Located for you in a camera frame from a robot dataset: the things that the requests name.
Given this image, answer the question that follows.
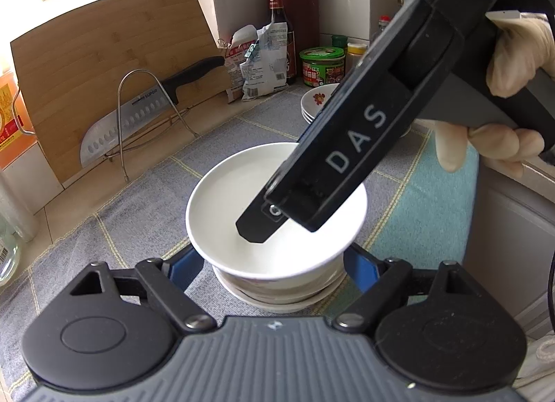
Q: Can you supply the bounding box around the bamboo cutting board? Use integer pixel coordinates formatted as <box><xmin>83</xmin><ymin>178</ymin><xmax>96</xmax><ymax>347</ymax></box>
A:
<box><xmin>9</xmin><ymin>0</ymin><xmax>232</xmax><ymax>190</ymax></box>

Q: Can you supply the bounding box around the person's right hand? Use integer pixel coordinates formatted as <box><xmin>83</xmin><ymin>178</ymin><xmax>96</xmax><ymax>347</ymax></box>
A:
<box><xmin>434</xmin><ymin>16</ymin><xmax>555</xmax><ymax>178</ymax></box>

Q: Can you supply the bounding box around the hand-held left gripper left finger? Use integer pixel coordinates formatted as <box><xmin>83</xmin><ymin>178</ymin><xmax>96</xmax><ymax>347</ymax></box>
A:
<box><xmin>71</xmin><ymin>246</ymin><xmax>217</xmax><ymax>336</ymax></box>

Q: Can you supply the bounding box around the green lid sauce jar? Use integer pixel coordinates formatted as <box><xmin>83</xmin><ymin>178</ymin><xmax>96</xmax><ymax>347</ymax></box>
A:
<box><xmin>299</xmin><ymin>47</ymin><xmax>347</xmax><ymax>90</ymax></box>

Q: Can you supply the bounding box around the orange cooking wine bottle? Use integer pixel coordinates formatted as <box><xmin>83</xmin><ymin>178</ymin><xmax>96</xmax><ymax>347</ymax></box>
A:
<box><xmin>0</xmin><ymin>0</ymin><xmax>58</xmax><ymax>171</ymax></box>

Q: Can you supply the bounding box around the white pink flower bowl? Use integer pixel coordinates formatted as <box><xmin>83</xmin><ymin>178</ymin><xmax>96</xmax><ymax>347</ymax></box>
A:
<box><xmin>221</xmin><ymin>283</ymin><xmax>345</xmax><ymax>315</ymax></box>
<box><xmin>186</xmin><ymin>142</ymin><xmax>368</xmax><ymax>286</ymax></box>
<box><xmin>212</xmin><ymin>261</ymin><xmax>348</xmax><ymax>301</ymax></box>

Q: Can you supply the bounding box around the black handled kitchen knife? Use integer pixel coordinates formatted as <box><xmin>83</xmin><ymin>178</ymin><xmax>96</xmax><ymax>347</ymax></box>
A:
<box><xmin>79</xmin><ymin>56</ymin><xmax>226</xmax><ymax>168</ymax></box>

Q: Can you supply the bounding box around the dark red knife block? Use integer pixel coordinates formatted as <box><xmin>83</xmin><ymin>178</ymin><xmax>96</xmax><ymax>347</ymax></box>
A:
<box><xmin>281</xmin><ymin>0</ymin><xmax>321</xmax><ymax>54</ymax></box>

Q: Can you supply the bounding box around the steel wire rack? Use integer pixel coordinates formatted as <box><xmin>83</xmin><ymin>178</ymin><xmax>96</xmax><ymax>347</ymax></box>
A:
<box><xmin>105</xmin><ymin>69</ymin><xmax>201</xmax><ymax>182</ymax></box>

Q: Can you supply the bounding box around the white fruit print plate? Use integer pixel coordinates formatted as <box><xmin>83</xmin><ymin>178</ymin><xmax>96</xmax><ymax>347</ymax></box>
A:
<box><xmin>301</xmin><ymin>102</ymin><xmax>324</xmax><ymax>122</ymax></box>
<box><xmin>302</xmin><ymin>83</ymin><xmax>343</xmax><ymax>118</ymax></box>

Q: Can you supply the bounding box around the white printed food bag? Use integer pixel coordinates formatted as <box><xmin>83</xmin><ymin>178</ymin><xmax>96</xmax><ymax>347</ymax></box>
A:
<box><xmin>240</xmin><ymin>22</ymin><xmax>291</xmax><ymax>101</ymax></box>

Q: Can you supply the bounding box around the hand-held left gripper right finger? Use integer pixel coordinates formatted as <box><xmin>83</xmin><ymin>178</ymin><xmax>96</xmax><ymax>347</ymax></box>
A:
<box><xmin>334</xmin><ymin>243</ymin><xmax>476</xmax><ymax>329</ymax></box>

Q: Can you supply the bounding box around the yellow lid spice jar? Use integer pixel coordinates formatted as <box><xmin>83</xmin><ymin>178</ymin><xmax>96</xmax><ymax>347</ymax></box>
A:
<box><xmin>346</xmin><ymin>42</ymin><xmax>367</xmax><ymax>77</ymax></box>

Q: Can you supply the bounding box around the dark soy sauce bottle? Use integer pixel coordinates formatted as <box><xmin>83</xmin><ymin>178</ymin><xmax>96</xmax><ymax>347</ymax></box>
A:
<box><xmin>265</xmin><ymin>0</ymin><xmax>297</xmax><ymax>86</ymax></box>

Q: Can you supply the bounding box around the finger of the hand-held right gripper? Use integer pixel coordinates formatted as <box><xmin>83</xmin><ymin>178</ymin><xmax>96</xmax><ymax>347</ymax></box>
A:
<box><xmin>235</xmin><ymin>200</ymin><xmax>287</xmax><ymax>244</ymax></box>

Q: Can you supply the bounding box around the red white food bag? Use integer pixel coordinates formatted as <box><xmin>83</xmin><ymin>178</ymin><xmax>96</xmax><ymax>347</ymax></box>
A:
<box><xmin>223</xmin><ymin>40</ymin><xmax>249</xmax><ymax>103</ymax></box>

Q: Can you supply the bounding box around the grey teal checked cloth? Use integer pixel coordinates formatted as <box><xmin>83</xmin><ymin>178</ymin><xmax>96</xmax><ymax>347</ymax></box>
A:
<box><xmin>0</xmin><ymin>90</ymin><xmax>480</xmax><ymax>402</ymax></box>

